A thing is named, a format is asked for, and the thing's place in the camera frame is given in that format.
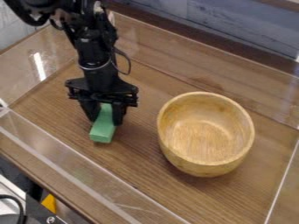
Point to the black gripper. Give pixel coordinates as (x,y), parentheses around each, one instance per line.
(100,86)

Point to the green rectangular block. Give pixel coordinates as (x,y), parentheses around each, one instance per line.
(103,127)

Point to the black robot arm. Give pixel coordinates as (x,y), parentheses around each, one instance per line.
(83,20)

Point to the brown wooden bowl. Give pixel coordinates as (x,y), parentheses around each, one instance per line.
(206,133)

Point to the yellow black device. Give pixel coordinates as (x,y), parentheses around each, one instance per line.
(48,202)

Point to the clear acrylic tray wall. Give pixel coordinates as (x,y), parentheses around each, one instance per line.
(103,198)

